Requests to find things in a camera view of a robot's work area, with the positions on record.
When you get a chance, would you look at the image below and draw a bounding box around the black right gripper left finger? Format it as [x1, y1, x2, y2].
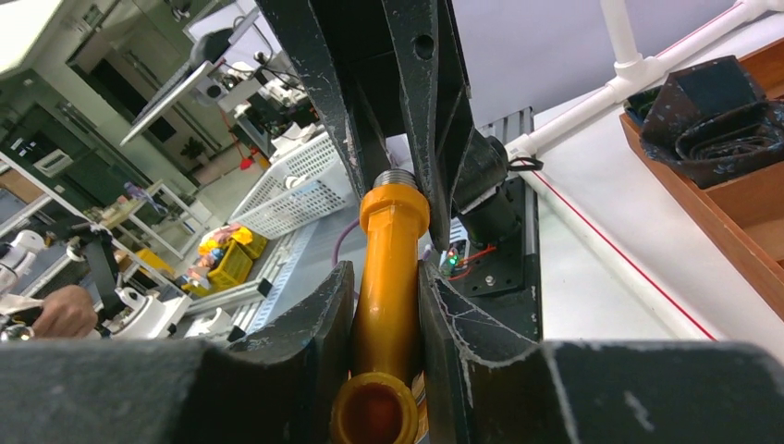
[1, 261, 355, 443]

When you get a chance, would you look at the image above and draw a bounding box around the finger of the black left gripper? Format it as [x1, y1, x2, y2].
[258, 1, 390, 199]
[382, 0, 474, 250]

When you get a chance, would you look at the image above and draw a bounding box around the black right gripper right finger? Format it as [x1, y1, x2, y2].
[418, 263, 783, 443]

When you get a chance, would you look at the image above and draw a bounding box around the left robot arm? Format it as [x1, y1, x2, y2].
[259, 0, 538, 249]

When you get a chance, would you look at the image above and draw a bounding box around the person's hand in background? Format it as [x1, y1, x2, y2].
[32, 285, 98, 339]

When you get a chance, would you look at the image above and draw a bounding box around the yellow crate in background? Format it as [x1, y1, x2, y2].
[208, 237, 268, 291]

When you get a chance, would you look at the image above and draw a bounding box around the white plastic basket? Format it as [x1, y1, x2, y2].
[228, 132, 356, 239]

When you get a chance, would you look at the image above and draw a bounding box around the dark patterned rolled cloth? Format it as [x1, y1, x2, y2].
[624, 55, 783, 189]

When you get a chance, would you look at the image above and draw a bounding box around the wooden compartment tray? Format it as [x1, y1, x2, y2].
[620, 42, 783, 314]

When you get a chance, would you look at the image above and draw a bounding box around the white pvc pipe frame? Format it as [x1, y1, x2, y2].
[505, 0, 784, 157]

